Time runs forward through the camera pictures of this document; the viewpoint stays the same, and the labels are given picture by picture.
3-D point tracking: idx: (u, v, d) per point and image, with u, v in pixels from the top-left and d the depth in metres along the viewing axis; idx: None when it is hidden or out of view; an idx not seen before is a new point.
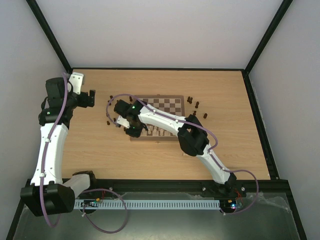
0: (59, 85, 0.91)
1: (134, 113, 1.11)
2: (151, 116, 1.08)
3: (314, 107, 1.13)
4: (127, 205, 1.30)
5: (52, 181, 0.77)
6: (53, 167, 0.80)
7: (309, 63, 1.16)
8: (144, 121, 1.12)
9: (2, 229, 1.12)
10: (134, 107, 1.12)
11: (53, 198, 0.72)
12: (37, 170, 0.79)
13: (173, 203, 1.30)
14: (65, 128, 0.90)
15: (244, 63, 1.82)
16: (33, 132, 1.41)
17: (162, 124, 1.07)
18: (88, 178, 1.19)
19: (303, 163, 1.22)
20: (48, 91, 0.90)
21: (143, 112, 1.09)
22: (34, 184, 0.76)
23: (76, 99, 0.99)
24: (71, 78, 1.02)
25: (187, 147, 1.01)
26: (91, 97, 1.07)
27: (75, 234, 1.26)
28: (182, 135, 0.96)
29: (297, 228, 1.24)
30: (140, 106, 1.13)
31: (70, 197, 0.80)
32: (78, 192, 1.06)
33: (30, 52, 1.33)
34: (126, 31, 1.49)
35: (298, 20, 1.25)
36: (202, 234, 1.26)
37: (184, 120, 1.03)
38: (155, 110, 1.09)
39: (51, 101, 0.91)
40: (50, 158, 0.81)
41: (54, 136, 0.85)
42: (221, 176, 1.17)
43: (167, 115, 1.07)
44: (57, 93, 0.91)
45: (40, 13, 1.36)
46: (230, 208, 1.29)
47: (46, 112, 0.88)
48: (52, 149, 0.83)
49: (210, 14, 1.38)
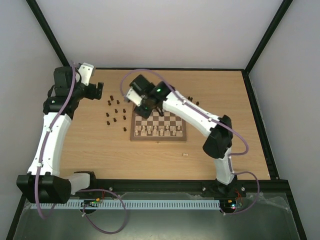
0: (67, 74, 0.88)
1: (159, 96, 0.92)
2: (179, 106, 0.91)
3: (314, 107, 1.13)
4: (127, 205, 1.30)
5: (49, 172, 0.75)
6: (51, 158, 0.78)
7: (309, 62, 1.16)
8: (168, 109, 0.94)
9: (2, 229, 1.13)
10: (160, 88, 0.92)
11: (48, 189, 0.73)
12: (35, 159, 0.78)
13: (173, 203, 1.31)
14: (68, 119, 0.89)
15: (244, 63, 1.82)
16: (33, 131, 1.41)
17: (190, 118, 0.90)
18: (88, 178, 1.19)
19: (303, 163, 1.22)
20: (55, 79, 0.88)
21: (171, 100, 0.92)
22: (31, 173, 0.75)
23: (83, 91, 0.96)
24: (81, 68, 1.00)
25: (211, 150, 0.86)
26: (99, 90, 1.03)
27: (75, 234, 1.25)
28: (215, 138, 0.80)
29: (297, 229, 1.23)
30: (167, 89, 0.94)
31: (66, 188, 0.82)
32: (76, 188, 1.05)
33: (30, 51, 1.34)
34: (126, 30, 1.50)
35: (298, 19, 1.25)
36: (202, 234, 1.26)
37: (218, 120, 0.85)
38: (186, 100, 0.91)
39: (57, 89, 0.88)
40: (49, 148, 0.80)
41: (56, 127, 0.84)
42: (226, 177, 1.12)
43: (198, 109, 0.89)
44: (64, 82, 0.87)
45: (39, 12, 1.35)
46: (230, 209, 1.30)
47: (51, 101, 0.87)
48: (52, 139, 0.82)
49: (209, 14, 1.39)
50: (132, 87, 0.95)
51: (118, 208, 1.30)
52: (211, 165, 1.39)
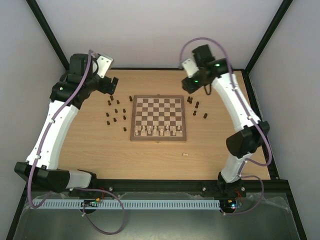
0: (83, 61, 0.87)
1: (214, 68, 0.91)
2: (227, 90, 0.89)
3: (313, 107, 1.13)
4: (126, 205, 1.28)
5: (45, 167, 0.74)
6: (49, 151, 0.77)
7: (309, 62, 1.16)
8: (216, 89, 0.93)
9: (2, 229, 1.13)
10: (218, 62, 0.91)
11: (43, 182, 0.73)
12: (35, 149, 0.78)
13: (173, 203, 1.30)
14: (74, 110, 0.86)
15: (244, 63, 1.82)
16: (33, 131, 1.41)
17: (231, 106, 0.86)
18: (89, 178, 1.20)
19: (303, 163, 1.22)
20: (70, 65, 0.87)
21: (224, 81, 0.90)
22: (28, 162, 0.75)
23: (97, 82, 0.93)
24: (99, 59, 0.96)
25: (233, 145, 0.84)
26: (113, 85, 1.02)
27: (75, 235, 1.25)
28: (243, 137, 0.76)
29: (297, 229, 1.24)
30: (225, 67, 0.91)
31: (62, 179, 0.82)
32: (73, 184, 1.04)
33: (30, 51, 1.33)
34: (126, 30, 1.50)
35: (298, 19, 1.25)
36: (202, 234, 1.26)
37: (257, 122, 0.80)
38: (237, 88, 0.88)
39: (70, 75, 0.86)
40: (49, 141, 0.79)
41: (60, 118, 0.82)
42: (230, 176, 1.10)
43: (244, 103, 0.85)
44: (79, 69, 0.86)
45: (39, 11, 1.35)
46: (230, 209, 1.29)
47: (60, 87, 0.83)
48: (54, 131, 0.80)
49: (209, 14, 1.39)
50: (194, 56, 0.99)
51: (118, 208, 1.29)
52: (212, 165, 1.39)
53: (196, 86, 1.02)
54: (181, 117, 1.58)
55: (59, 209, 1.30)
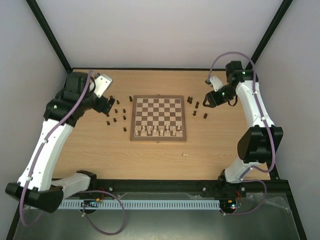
0: (81, 80, 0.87)
1: (238, 76, 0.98)
2: (248, 93, 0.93)
3: (314, 107, 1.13)
4: (126, 205, 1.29)
5: (36, 188, 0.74)
6: (41, 173, 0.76)
7: (310, 63, 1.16)
8: (238, 93, 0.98)
9: (2, 229, 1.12)
10: (244, 72, 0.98)
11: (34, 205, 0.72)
12: (27, 169, 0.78)
13: (173, 203, 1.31)
14: (69, 128, 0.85)
15: (244, 63, 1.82)
16: (34, 131, 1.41)
17: (248, 107, 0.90)
18: (87, 181, 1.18)
19: (303, 164, 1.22)
20: (67, 84, 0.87)
21: (246, 85, 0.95)
22: (20, 183, 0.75)
23: (93, 100, 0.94)
24: (98, 79, 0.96)
25: (242, 144, 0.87)
26: (108, 105, 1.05)
27: (75, 235, 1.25)
28: (251, 132, 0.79)
29: (296, 228, 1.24)
30: (251, 76, 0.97)
31: (56, 200, 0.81)
32: (71, 192, 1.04)
33: (31, 51, 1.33)
34: (126, 31, 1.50)
35: (298, 20, 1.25)
36: (202, 234, 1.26)
37: (269, 124, 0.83)
38: (257, 93, 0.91)
39: (67, 93, 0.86)
40: (42, 161, 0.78)
41: (53, 137, 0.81)
42: (231, 178, 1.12)
43: (261, 106, 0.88)
44: (76, 88, 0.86)
45: (39, 11, 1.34)
46: (230, 209, 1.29)
47: (54, 105, 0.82)
48: (47, 151, 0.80)
49: (209, 14, 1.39)
50: (226, 68, 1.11)
51: (118, 209, 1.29)
52: (212, 165, 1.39)
53: (221, 98, 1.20)
54: (181, 117, 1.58)
55: (60, 209, 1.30)
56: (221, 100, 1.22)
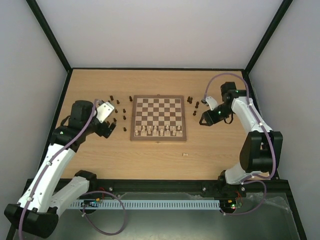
0: (85, 108, 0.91)
1: (233, 95, 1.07)
2: (243, 107, 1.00)
3: (314, 107, 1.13)
4: (126, 205, 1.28)
5: (36, 209, 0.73)
6: (42, 193, 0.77)
7: (310, 62, 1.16)
8: (234, 109, 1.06)
9: (2, 229, 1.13)
10: (238, 92, 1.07)
11: (32, 226, 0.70)
12: (28, 190, 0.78)
13: (173, 203, 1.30)
14: (72, 153, 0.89)
15: (244, 63, 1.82)
16: (34, 132, 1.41)
17: (245, 119, 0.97)
18: (86, 185, 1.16)
19: (303, 164, 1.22)
20: (73, 111, 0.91)
21: (240, 100, 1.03)
22: (19, 204, 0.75)
23: (96, 126, 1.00)
24: (101, 105, 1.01)
25: (244, 154, 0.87)
26: (109, 130, 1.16)
27: (75, 235, 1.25)
28: (252, 137, 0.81)
29: (297, 229, 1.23)
30: (244, 94, 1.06)
31: (53, 222, 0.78)
32: (71, 200, 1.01)
33: (31, 52, 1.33)
34: (126, 31, 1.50)
35: (298, 19, 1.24)
36: (202, 234, 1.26)
37: (267, 130, 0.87)
38: (251, 105, 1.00)
39: (72, 120, 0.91)
40: (44, 182, 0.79)
41: (57, 161, 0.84)
42: (232, 180, 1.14)
43: (257, 116, 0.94)
44: (80, 115, 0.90)
45: (39, 11, 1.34)
46: (230, 209, 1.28)
47: (60, 131, 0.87)
48: (50, 172, 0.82)
49: (209, 14, 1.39)
50: (221, 89, 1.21)
51: (118, 208, 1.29)
52: (212, 165, 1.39)
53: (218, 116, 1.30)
54: (181, 117, 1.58)
55: None
56: (218, 118, 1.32)
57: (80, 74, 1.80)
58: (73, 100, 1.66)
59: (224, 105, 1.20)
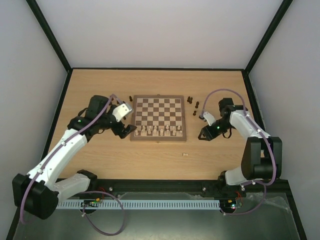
0: (102, 102, 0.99)
1: (230, 110, 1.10)
2: (240, 118, 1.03)
3: (314, 107, 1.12)
4: (125, 205, 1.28)
5: (43, 182, 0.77)
6: (52, 169, 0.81)
7: (310, 62, 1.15)
8: (232, 122, 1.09)
9: (2, 229, 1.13)
10: (234, 106, 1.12)
11: (37, 198, 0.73)
12: (39, 164, 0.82)
13: (173, 203, 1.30)
14: (84, 140, 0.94)
15: (244, 63, 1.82)
16: (34, 131, 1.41)
17: (243, 128, 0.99)
18: (87, 182, 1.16)
19: (303, 164, 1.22)
20: (90, 103, 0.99)
21: (237, 113, 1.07)
22: (28, 176, 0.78)
23: (111, 122, 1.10)
24: (121, 106, 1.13)
25: (246, 163, 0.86)
26: (125, 131, 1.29)
27: (75, 235, 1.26)
28: (250, 142, 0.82)
29: (297, 229, 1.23)
30: (241, 108, 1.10)
31: (52, 204, 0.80)
32: (72, 192, 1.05)
33: (30, 51, 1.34)
34: (126, 31, 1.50)
35: (297, 19, 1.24)
36: (203, 234, 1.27)
37: (266, 136, 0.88)
38: (248, 115, 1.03)
39: (88, 111, 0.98)
40: (55, 160, 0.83)
41: (71, 143, 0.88)
42: (232, 181, 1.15)
43: (255, 124, 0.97)
44: (97, 107, 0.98)
45: (39, 11, 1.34)
46: (230, 209, 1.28)
47: (78, 119, 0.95)
48: (62, 152, 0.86)
49: (209, 14, 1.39)
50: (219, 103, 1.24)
51: (117, 209, 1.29)
52: (212, 165, 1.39)
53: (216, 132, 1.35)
54: (181, 117, 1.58)
55: (59, 209, 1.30)
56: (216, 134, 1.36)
57: (80, 74, 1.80)
58: (73, 100, 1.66)
59: (223, 120, 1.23)
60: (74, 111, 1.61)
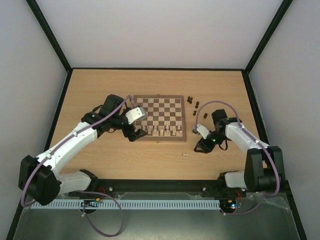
0: (117, 102, 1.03)
1: (224, 123, 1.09)
2: (236, 130, 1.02)
3: (315, 107, 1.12)
4: (122, 205, 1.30)
5: (50, 167, 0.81)
6: (60, 156, 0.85)
7: (310, 62, 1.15)
8: (229, 135, 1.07)
9: (2, 229, 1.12)
10: (228, 119, 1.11)
11: (41, 182, 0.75)
12: (49, 150, 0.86)
13: (173, 203, 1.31)
14: (95, 135, 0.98)
15: (244, 63, 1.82)
16: (34, 131, 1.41)
17: (241, 140, 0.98)
18: (87, 182, 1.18)
19: (303, 164, 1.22)
20: (106, 102, 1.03)
21: (232, 125, 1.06)
22: (37, 159, 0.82)
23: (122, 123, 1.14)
24: (135, 109, 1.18)
25: (248, 176, 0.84)
26: (135, 134, 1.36)
27: (75, 235, 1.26)
28: (251, 153, 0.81)
29: (297, 229, 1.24)
30: (234, 120, 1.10)
31: (52, 193, 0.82)
32: (71, 188, 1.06)
33: (30, 51, 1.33)
34: (126, 31, 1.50)
35: (298, 19, 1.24)
36: (203, 234, 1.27)
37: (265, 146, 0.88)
38: (244, 127, 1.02)
39: (103, 109, 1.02)
40: (63, 148, 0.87)
41: (82, 135, 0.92)
42: (232, 182, 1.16)
43: (252, 135, 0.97)
44: (112, 106, 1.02)
45: (39, 11, 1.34)
46: (230, 209, 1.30)
47: (92, 115, 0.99)
48: (72, 143, 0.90)
49: (209, 14, 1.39)
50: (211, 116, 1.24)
51: (114, 208, 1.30)
52: (212, 165, 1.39)
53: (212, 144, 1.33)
54: (181, 117, 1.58)
55: (59, 209, 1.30)
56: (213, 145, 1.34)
57: (80, 74, 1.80)
58: (73, 100, 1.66)
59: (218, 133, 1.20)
60: (74, 111, 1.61)
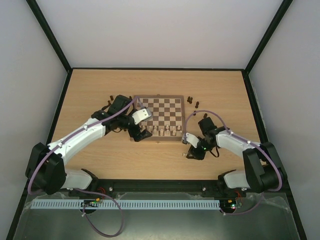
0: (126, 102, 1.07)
1: (214, 133, 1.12)
2: (226, 137, 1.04)
3: (315, 106, 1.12)
4: (122, 205, 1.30)
5: (60, 154, 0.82)
6: (71, 146, 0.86)
7: (310, 61, 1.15)
8: (220, 144, 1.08)
9: (3, 229, 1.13)
10: (217, 129, 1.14)
11: (49, 169, 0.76)
12: (60, 140, 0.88)
13: (173, 203, 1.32)
14: (103, 132, 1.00)
15: (244, 63, 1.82)
16: (34, 131, 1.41)
17: (232, 146, 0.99)
18: (88, 181, 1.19)
19: (303, 164, 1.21)
20: (114, 102, 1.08)
21: (222, 133, 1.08)
22: (48, 147, 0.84)
23: (128, 123, 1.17)
24: (141, 111, 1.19)
25: (250, 178, 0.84)
26: (140, 135, 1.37)
27: (75, 235, 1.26)
28: (247, 154, 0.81)
29: (297, 229, 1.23)
30: (222, 129, 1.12)
31: (59, 181, 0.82)
32: (71, 184, 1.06)
33: (30, 51, 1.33)
34: (126, 30, 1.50)
35: (298, 19, 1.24)
36: (203, 234, 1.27)
37: (258, 145, 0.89)
38: (233, 133, 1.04)
39: (112, 109, 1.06)
40: (73, 139, 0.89)
41: (92, 129, 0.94)
42: (232, 182, 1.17)
43: (242, 138, 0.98)
44: (120, 105, 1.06)
45: (39, 11, 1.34)
46: (230, 209, 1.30)
47: (102, 112, 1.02)
48: (82, 135, 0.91)
49: (209, 14, 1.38)
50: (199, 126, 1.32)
51: (114, 208, 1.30)
52: (212, 165, 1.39)
53: (202, 152, 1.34)
54: (181, 117, 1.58)
55: (59, 209, 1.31)
56: (203, 153, 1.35)
57: (81, 74, 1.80)
58: (73, 100, 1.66)
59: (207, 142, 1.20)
60: (74, 111, 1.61)
